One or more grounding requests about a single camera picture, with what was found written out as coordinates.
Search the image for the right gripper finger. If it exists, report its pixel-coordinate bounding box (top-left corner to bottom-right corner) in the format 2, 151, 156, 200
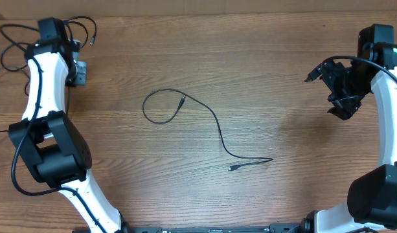
304, 63, 326, 83
328, 95, 362, 120

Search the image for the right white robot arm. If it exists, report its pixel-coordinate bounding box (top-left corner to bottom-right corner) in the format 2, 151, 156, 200
291, 24, 397, 232

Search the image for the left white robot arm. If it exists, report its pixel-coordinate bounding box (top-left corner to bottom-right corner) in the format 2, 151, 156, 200
8, 17, 130, 232

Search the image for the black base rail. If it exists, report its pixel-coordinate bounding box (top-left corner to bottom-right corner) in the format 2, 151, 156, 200
120, 223, 299, 233

